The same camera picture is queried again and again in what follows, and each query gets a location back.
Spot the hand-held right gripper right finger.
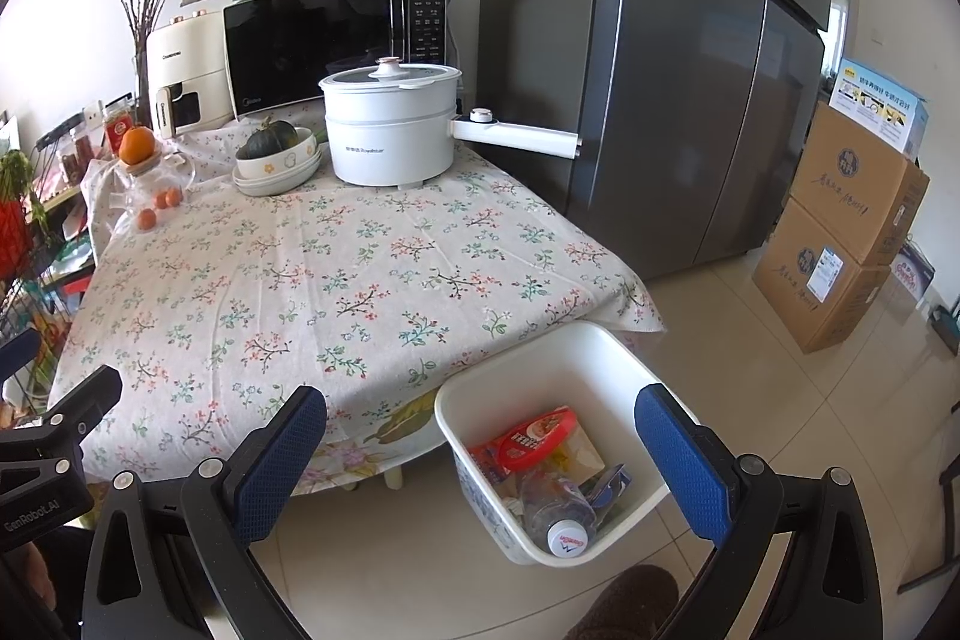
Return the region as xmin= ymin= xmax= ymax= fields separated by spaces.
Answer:
xmin=634 ymin=383 xmax=886 ymax=640

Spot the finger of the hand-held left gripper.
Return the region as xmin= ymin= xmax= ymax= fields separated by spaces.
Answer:
xmin=0 ymin=326 xmax=40 ymax=405
xmin=0 ymin=366 xmax=123 ymax=470

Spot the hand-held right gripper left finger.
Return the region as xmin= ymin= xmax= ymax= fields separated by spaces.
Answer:
xmin=82 ymin=385 xmax=327 ymax=640

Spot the large blue carton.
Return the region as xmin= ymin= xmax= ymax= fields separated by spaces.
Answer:
xmin=589 ymin=462 xmax=637 ymax=525

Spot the cream bread packet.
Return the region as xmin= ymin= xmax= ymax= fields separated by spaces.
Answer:
xmin=551 ymin=426 xmax=607 ymax=483

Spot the clear plastic bottle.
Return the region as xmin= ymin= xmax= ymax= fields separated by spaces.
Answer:
xmin=520 ymin=466 xmax=601 ymax=560

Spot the red rimmed lid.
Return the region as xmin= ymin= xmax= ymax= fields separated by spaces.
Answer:
xmin=487 ymin=406 xmax=580 ymax=472

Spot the white plastic bin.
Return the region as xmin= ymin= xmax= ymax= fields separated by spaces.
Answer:
xmin=433 ymin=320 xmax=702 ymax=567

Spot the yellow floral undercloth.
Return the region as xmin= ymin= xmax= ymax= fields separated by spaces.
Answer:
xmin=296 ymin=385 xmax=458 ymax=495

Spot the brown slipper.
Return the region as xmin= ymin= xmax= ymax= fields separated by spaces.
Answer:
xmin=583 ymin=563 xmax=682 ymax=640

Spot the green leafy plant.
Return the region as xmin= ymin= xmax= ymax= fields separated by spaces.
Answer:
xmin=0 ymin=149 xmax=57 ymax=244

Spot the jar of red snacks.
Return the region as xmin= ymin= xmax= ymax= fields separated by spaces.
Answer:
xmin=60 ymin=134 xmax=95 ymax=184

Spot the cardboard box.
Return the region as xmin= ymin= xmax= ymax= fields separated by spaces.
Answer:
xmin=752 ymin=196 xmax=893 ymax=354
xmin=784 ymin=101 xmax=931 ymax=270

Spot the large orange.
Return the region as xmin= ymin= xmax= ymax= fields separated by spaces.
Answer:
xmin=120 ymin=125 xmax=157 ymax=166

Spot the red label jar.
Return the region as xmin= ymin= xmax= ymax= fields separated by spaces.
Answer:
xmin=103 ymin=96 xmax=140 ymax=154

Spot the glass vase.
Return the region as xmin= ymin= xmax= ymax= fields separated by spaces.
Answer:
xmin=133 ymin=51 xmax=155 ymax=127

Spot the small dark device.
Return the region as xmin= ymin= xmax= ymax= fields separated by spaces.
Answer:
xmin=928 ymin=302 xmax=960 ymax=345

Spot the cream flower print bowl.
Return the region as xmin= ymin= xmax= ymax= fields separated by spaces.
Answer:
xmin=235 ymin=126 xmax=317 ymax=180

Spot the small printed box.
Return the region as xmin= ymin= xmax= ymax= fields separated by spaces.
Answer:
xmin=892 ymin=242 xmax=938 ymax=307

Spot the green kabocha squash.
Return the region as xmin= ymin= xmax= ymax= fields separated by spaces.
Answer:
xmin=237 ymin=115 xmax=299 ymax=160

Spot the white electric pot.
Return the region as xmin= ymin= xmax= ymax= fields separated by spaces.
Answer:
xmin=318 ymin=56 xmax=582 ymax=189

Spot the cream air fryer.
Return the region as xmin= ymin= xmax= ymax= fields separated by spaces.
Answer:
xmin=146 ymin=14 xmax=235 ymax=135

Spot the grey refrigerator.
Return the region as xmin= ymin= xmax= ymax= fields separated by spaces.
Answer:
xmin=484 ymin=0 xmax=833 ymax=283

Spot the blue white box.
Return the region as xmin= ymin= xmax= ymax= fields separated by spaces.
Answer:
xmin=829 ymin=56 xmax=931 ymax=161

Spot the black microwave oven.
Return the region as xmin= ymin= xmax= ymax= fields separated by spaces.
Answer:
xmin=223 ymin=0 xmax=458 ymax=122

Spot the black wire rack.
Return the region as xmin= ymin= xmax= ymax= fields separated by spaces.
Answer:
xmin=0 ymin=111 xmax=102 ymax=416

